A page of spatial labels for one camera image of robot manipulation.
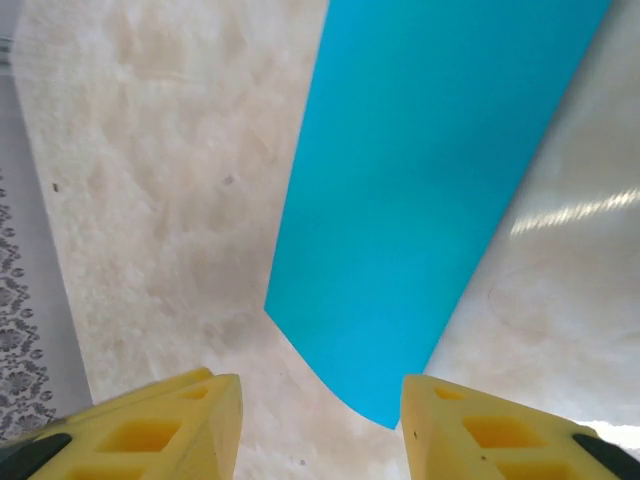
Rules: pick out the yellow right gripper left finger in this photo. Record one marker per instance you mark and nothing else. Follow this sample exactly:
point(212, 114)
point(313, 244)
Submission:
point(210, 425)

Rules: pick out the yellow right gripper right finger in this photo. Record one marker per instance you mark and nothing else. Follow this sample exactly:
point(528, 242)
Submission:
point(435, 440)

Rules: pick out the blue square paper sheet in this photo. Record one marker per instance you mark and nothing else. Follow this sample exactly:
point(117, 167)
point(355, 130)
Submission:
point(400, 175)

